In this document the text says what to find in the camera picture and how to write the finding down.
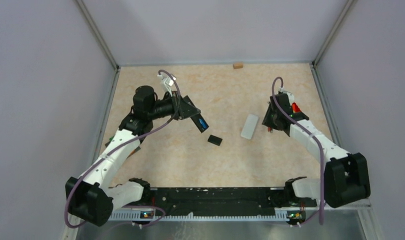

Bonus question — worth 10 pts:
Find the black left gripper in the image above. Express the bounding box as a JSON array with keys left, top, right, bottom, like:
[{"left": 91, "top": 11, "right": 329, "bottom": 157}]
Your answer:
[{"left": 147, "top": 90, "right": 201, "bottom": 121}]

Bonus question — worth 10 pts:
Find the black remote control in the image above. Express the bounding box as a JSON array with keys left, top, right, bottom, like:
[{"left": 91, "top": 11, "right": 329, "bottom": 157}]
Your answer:
[{"left": 191, "top": 114, "right": 209, "bottom": 133}]

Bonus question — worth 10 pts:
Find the white remote control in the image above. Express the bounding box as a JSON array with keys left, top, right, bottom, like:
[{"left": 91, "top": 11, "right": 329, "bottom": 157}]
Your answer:
[{"left": 240, "top": 114, "right": 259, "bottom": 140}]

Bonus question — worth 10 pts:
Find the black battery cover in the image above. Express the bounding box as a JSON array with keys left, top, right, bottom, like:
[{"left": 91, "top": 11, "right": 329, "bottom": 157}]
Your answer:
[{"left": 207, "top": 134, "right": 223, "bottom": 146}]

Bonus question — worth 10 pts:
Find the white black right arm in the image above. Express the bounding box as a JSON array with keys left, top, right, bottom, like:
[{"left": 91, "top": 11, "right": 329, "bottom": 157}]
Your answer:
[{"left": 262, "top": 91, "right": 371, "bottom": 208}]

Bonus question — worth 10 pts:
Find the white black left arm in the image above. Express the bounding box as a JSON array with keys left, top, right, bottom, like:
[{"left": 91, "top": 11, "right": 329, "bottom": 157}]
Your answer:
[{"left": 64, "top": 85, "right": 201, "bottom": 228}]

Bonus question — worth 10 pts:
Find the red plastic bin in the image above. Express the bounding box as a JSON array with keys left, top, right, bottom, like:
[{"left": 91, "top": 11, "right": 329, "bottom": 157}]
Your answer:
[{"left": 291, "top": 102, "right": 301, "bottom": 114}]

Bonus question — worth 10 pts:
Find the small wooden block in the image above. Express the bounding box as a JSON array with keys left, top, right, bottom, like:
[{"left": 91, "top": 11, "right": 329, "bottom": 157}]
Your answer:
[{"left": 232, "top": 62, "right": 244, "bottom": 70}]

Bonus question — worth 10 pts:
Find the orange green object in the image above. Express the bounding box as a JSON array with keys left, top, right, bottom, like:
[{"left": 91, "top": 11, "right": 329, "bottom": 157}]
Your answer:
[{"left": 107, "top": 135, "right": 141, "bottom": 158}]

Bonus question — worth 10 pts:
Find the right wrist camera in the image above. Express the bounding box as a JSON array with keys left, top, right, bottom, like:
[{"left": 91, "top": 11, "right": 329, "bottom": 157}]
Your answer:
[{"left": 278, "top": 88, "right": 295, "bottom": 104}]

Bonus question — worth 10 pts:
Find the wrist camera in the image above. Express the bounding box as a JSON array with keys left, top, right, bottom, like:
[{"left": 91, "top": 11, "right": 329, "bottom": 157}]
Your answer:
[
  {"left": 278, "top": 88, "right": 295, "bottom": 104},
  {"left": 157, "top": 73, "right": 176, "bottom": 97}
]

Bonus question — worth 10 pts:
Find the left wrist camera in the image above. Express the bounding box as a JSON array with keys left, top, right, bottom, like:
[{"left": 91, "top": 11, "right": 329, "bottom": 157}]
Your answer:
[{"left": 157, "top": 73, "right": 176, "bottom": 97}]

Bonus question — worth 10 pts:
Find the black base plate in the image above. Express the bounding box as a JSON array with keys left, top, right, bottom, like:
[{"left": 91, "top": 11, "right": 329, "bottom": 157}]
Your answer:
[{"left": 132, "top": 187, "right": 317, "bottom": 210}]

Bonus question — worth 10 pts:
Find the aluminium frame rail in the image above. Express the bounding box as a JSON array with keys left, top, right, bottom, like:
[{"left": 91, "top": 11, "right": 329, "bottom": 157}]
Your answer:
[{"left": 69, "top": 198, "right": 372, "bottom": 223}]

